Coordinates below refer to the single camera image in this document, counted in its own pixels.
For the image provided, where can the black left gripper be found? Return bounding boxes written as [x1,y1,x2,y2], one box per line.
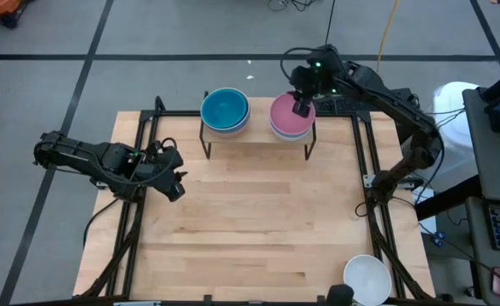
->
[139,141,189,203]

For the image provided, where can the translucent light blue bowl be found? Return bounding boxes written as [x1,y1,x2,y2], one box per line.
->
[205,122,250,135]

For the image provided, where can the thin black cable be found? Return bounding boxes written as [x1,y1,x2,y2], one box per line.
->
[423,107,466,118]

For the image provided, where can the black aluminium table frame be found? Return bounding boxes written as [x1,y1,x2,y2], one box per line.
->
[77,95,438,306]

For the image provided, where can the black hanging cable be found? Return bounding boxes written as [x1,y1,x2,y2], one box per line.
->
[325,0,337,47]

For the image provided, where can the white bowl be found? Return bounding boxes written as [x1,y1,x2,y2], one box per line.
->
[343,253,393,306]

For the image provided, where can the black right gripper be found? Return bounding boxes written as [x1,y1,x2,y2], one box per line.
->
[290,45,345,119]

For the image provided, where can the wooden shelf with black legs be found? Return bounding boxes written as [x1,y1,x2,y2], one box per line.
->
[198,90,318,162]

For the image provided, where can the pink bowl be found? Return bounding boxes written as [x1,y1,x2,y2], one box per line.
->
[270,91,317,136]

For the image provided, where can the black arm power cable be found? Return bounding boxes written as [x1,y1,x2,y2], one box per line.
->
[82,195,122,250]

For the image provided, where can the yellow hanging cable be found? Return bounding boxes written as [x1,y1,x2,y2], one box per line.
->
[375,0,401,73]

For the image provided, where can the black diagonal support bar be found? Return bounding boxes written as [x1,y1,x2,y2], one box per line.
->
[413,173,485,222]

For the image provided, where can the dark blue bowl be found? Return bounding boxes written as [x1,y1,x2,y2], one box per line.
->
[270,125,315,139]

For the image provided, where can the teal bowl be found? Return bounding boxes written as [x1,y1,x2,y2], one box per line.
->
[201,88,250,130]

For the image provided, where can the tangled black cables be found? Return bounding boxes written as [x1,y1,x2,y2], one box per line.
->
[266,0,319,13]

